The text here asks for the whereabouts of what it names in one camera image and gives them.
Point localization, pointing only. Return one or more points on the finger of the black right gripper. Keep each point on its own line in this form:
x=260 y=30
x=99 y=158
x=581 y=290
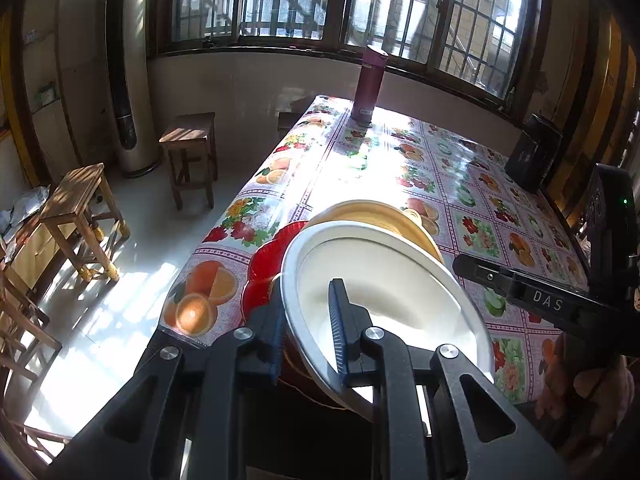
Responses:
x=564 y=308

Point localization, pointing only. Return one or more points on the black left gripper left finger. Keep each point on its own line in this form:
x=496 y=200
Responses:
x=179 y=415

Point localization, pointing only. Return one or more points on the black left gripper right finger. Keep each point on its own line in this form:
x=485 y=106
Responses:
x=435 y=414

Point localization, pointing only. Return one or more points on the large white paper bowl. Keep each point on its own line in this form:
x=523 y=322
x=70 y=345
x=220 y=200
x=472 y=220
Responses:
x=405 y=289

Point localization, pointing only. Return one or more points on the gold paper plate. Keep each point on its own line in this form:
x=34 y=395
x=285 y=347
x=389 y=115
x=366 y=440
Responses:
x=386 y=217

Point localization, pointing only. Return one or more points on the person's right hand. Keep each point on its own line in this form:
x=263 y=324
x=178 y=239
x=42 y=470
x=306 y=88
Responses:
x=586 y=395

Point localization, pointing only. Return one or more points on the red scalloped plate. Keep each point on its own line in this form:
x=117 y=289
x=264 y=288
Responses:
x=264 y=267

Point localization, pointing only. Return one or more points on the floral fruit tablecloth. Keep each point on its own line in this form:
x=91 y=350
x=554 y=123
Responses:
x=457 y=188

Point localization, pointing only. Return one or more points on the window with metal grille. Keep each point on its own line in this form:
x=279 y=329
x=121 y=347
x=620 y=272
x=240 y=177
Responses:
x=473 y=48

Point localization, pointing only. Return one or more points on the light wooden stool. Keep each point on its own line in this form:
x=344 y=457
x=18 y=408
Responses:
x=83 y=219

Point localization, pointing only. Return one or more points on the dark wooden stool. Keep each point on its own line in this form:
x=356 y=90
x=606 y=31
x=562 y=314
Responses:
x=189 y=143

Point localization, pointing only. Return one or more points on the maroon thermos bottle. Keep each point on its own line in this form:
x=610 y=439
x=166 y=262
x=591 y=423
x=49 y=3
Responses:
x=369 y=84

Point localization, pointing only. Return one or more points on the white tower air conditioner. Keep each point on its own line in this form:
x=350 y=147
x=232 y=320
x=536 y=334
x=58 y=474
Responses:
x=124 y=45

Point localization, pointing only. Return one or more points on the wooden chair frame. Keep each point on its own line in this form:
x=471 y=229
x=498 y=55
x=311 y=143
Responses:
x=27 y=353

